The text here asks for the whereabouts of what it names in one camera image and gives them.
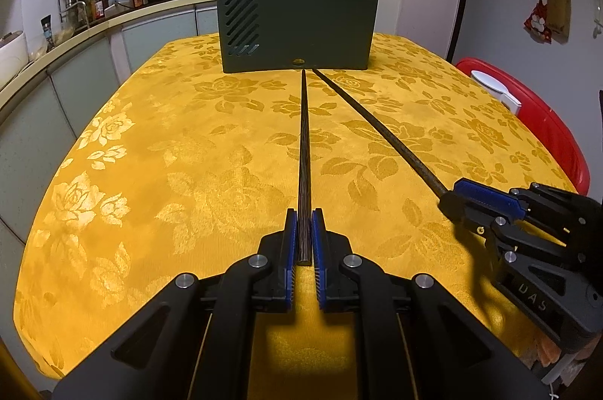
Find red hanging cloth ornament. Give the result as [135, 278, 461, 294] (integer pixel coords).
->
[524, 0, 553, 44]

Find black pepper grinder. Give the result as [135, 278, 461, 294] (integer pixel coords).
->
[40, 14, 57, 52]

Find pale green base cabinets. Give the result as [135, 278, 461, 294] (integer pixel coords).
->
[0, 2, 222, 250]

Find beige kitchen countertop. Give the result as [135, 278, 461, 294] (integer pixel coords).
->
[0, 0, 217, 113]

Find dark green utensil holder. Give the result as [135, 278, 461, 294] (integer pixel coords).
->
[215, 0, 380, 73]

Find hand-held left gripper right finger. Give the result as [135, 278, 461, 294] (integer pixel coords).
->
[312, 209, 552, 400]

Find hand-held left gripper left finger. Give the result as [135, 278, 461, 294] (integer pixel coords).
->
[52, 208, 298, 400]

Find white rice cooker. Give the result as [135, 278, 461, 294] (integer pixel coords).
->
[0, 29, 30, 88]

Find yellow floral tablecloth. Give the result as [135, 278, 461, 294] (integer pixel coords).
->
[12, 31, 582, 400]

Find dark wooden chopstick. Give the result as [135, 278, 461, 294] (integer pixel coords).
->
[312, 68, 448, 198]
[296, 69, 314, 266]

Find glass jar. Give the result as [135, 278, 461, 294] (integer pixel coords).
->
[61, 1, 88, 29]

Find brown hanging bag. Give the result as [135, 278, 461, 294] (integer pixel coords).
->
[546, 0, 572, 36]

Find red plastic stool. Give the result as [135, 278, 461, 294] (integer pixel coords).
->
[455, 56, 591, 196]

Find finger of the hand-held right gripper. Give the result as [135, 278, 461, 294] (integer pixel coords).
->
[452, 178, 603, 243]
[440, 193, 585, 269]

